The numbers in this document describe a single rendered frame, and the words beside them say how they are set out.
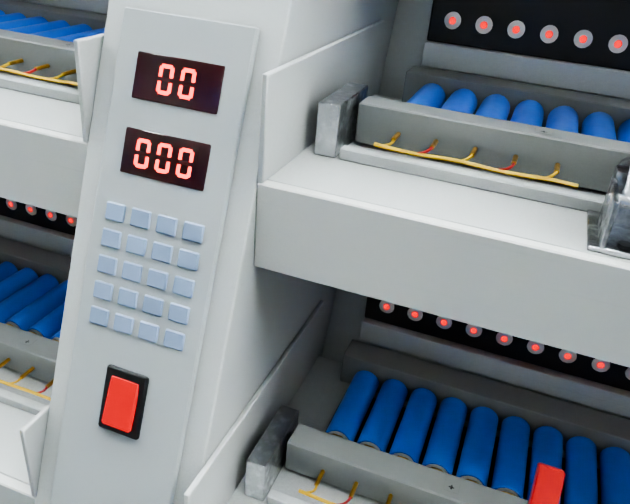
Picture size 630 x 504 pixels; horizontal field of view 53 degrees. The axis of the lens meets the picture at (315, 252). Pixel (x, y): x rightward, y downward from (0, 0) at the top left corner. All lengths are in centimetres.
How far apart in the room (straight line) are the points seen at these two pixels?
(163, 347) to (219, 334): 3
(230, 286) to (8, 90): 20
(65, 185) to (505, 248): 23
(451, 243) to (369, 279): 4
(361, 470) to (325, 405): 8
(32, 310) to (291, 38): 30
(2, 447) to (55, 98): 21
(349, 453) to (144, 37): 25
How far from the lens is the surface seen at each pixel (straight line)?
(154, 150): 32
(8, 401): 46
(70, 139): 35
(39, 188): 38
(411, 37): 49
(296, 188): 29
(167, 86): 32
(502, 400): 45
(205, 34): 31
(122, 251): 33
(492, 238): 28
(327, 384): 47
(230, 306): 31
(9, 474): 42
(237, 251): 30
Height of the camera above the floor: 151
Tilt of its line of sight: 9 degrees down
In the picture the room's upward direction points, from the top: 12 degrees clockwise
